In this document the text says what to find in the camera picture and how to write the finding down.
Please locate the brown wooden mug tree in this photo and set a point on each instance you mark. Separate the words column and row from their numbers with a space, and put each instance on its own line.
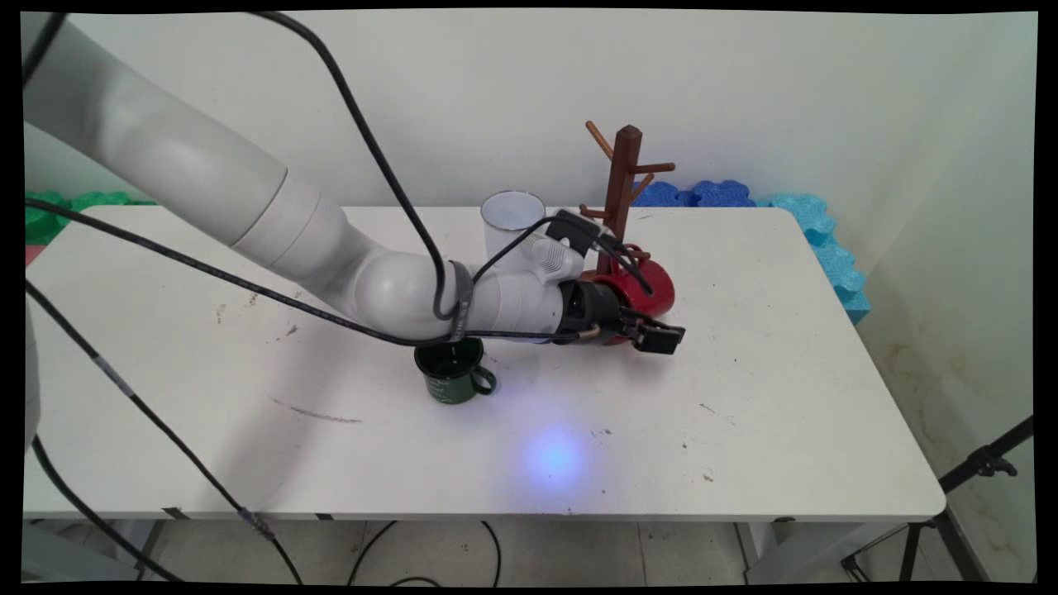
column 624, row 182

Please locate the black tripod stand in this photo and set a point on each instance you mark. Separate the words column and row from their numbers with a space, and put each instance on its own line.
column 950, row 496

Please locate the red foam mat tile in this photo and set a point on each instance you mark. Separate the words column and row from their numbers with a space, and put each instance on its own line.
column 31, row 253

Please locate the white enamel mug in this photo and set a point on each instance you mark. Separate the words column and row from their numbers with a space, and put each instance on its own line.
column 508, row 219

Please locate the white table leg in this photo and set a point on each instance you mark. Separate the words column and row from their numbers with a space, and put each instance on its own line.
column 793, row 554

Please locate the dark blue foam mat tile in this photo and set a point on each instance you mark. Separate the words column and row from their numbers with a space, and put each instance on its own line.
column 723, row 193
column 661, row 195

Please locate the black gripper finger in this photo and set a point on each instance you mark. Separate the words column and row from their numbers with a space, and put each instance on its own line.
column 660, row 339
column 636, row 317

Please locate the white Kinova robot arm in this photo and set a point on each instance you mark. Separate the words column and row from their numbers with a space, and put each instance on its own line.
column 207, row 182

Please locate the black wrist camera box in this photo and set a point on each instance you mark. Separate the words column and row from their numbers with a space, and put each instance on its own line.
column 580, row 230

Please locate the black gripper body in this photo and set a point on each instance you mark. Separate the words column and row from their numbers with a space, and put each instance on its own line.
column 591, row 312

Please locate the dark green enamel mug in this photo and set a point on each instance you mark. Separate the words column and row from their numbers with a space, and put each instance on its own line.
column 450, row 376

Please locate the red enamel mug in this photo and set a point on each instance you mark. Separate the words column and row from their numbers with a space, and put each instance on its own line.
column 653, row 285

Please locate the white ribbed camera mount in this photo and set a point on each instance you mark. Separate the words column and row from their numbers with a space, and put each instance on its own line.
column 555, row 258

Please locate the grey metal table leg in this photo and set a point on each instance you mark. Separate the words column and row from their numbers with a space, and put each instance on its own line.
column 150, row 545

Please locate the light blue foam mat tile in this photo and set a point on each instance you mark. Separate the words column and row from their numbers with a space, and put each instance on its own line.
column 831, row 248

